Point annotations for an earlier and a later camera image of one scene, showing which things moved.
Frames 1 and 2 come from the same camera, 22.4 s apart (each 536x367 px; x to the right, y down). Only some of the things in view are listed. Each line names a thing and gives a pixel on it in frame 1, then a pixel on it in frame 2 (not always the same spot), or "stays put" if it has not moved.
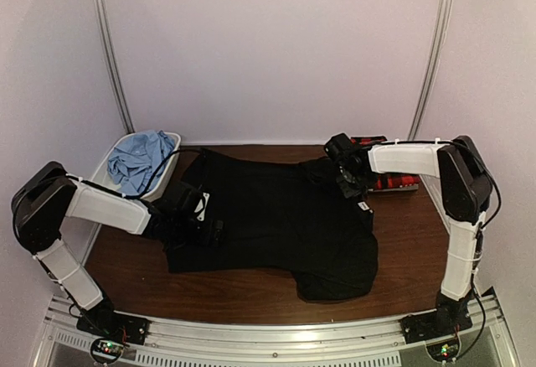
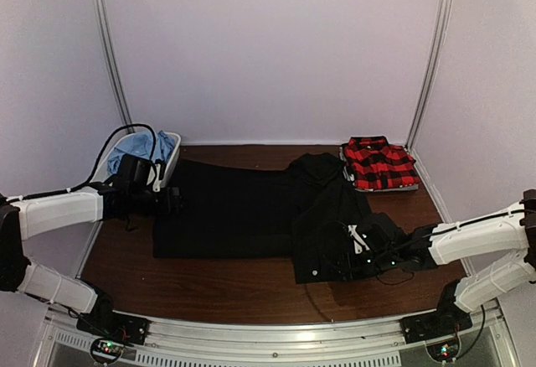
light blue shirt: (134, 162) stays put
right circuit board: (444, 351) stays put
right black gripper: (348, 190) -> (347, 266)
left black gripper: (216, 239) -> (175, 209)
